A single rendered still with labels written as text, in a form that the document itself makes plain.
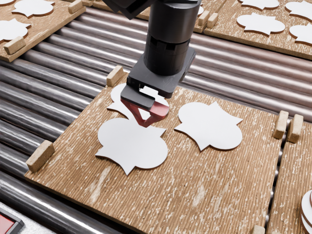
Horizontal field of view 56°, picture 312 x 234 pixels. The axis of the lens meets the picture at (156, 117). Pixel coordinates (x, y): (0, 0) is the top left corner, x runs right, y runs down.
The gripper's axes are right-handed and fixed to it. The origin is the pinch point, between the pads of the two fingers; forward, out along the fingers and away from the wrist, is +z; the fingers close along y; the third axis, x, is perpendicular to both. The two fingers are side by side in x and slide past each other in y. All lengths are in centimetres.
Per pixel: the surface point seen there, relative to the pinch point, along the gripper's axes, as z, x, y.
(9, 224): 13.1, -13.5, 24.1
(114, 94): 14.0, -11.9, -8.7
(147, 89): 13.2, -5.6, -13.2
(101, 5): 23, -38, -50
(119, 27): 22, -27, -41
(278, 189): 7.4, 25.0, 1.5
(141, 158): 10.4, 0.9, 5.1
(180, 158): 10.5, 7.5, 1.8
